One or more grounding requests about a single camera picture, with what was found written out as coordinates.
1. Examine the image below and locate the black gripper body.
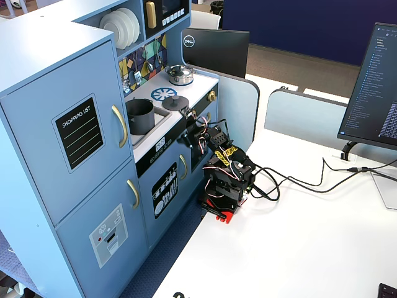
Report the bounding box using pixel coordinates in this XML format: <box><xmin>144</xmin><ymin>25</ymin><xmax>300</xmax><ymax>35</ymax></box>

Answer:
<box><xmin>188</xmin><ymin>115</ymin><xmax>215</xmax><ymax>152</ymax></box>

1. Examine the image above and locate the dark gray pot lid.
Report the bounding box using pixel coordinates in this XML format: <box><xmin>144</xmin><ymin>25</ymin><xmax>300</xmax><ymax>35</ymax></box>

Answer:
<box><xmin>162</xmin><ymin>95</ymin><xmax>190</xmax><ymax>112</ymax></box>

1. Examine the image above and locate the red arm base clamp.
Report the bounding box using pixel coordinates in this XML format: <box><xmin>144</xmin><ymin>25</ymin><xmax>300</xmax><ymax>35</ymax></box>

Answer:
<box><xmin>199</xmin><ymin>195</ymin><xmax>249</xmax><ymax>225</ymax></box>

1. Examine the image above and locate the steel pot with lid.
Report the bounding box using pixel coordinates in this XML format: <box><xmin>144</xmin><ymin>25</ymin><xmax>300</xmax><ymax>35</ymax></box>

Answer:
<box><xmin>164</xmin><ymin>64</ymin><xmax>195</xmax><ymax>87</ymax></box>

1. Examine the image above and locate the light blue desk divider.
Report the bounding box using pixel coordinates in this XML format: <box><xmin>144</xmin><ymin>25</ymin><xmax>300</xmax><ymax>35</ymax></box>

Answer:
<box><xmin>264</xmin><ymin>88</ymin><xmax>350</xmax><ymax>141</ymax></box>
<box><xmin>185</xmin><ymin>63</ymin><xmax>261</xmax><ymax>150</ymax></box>

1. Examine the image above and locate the black Dell monitor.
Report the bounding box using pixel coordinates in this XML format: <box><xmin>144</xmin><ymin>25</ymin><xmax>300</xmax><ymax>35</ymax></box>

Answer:
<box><xmin>181</xmin><ymin>27</ymin><xmax>251</xmax><ymax>79</ymax></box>

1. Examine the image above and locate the white chair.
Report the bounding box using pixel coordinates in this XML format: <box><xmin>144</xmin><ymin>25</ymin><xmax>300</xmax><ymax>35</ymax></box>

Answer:
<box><xmin>189</xmin><ymin>9</ymin><xmax>222</xmax><ymax>30</ymax></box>

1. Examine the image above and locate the black toy microwave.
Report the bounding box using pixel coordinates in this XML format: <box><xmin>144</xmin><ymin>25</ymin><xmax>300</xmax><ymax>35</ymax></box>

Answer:
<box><xmin>143</xmin><ymin>0</ymin><xmax>191</xmax><ymax>40</ymax></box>

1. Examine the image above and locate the white plate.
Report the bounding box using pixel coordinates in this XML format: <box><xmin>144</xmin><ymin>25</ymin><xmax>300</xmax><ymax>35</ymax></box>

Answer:
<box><xmin>110</xmin><ymin>9</ymin><xmax>135</xmax><ymax>48</ymax></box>
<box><xmin>117</xmin><ymin>7</ymin><xmax>141</xmax><ymax>44</ymax></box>
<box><xmin>99</xmin><ymin>12</ymin><xmax>125</xmax><ymax>51</ymax></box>

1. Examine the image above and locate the blue wooden toy kitchen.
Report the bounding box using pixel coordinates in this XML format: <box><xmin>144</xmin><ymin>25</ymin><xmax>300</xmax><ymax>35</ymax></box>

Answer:
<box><xmin>0</xmin><ymin>0</ymin><xmax>220</xmax><ymax>298</ymax></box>

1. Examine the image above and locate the dark blue partition panel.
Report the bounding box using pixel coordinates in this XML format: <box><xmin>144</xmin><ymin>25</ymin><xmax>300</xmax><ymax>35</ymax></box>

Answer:
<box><xmin>222</xmin><ymin>0</ymin><xmax>397</xmax><ymax>66</ymax></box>

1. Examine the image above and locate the monitor with lit screen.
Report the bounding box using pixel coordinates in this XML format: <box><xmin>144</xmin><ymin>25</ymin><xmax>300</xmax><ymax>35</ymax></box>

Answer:
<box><xmin>336</xmin><ymin>22</ymin><xmax>397</xmax><ymax>152</ymax></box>

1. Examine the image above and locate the silver monitor stand base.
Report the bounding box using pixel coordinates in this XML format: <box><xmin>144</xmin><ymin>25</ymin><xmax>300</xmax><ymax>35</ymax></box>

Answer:
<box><xmin>370</xmin><ymin>169</ymin><xmax>397</xmax><ymax>210</ymax></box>

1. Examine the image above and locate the black keyboard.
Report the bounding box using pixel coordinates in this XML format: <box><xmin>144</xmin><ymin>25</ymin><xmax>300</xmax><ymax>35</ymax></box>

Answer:
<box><xmin>378</xmin><ymin>282</ymin><xmax>397</xmax><ymax>298</ymax></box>

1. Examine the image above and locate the gold dishwasher handle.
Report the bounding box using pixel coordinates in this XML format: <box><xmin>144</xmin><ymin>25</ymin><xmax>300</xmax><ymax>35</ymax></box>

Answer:
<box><xmin>178</xmin><ymin>153</ymin><xmax>189</xmax><ymax>181</ymax></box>

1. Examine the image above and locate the long gold fridge handle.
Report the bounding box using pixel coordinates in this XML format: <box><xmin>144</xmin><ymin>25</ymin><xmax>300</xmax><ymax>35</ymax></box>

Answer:
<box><xmin>111</xmin><ymin>104</ymin><xmax>129</xmax><ymax>149</ymax></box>

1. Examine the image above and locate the short gold freezer handle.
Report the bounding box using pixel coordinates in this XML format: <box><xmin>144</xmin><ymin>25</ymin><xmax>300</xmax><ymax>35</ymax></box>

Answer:
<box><xmin>126</xmin><ymin>179</ymin><xmax>141</xmax><ymax>210</ymax></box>

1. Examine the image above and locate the gold microwave handle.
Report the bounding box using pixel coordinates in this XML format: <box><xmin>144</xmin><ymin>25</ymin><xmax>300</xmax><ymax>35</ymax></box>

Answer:
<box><xmin>145</xmin><ymin>1</ymin><xmax>157</xmax><ymax>30</ymax></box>

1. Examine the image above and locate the black power cable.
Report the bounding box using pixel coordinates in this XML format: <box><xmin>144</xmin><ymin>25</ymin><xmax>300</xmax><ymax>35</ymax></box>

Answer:
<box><xmin>250</xmin><ymin>156</ymin><xmax>326</xmax><ymax>202</ymax></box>

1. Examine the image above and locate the black USB cable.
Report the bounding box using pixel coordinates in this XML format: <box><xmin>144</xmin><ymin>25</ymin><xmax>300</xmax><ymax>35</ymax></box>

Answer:
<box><xmin>252</xmin><ymin>160</ymin><xmax>397</xmax><ymax>202</ymax></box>

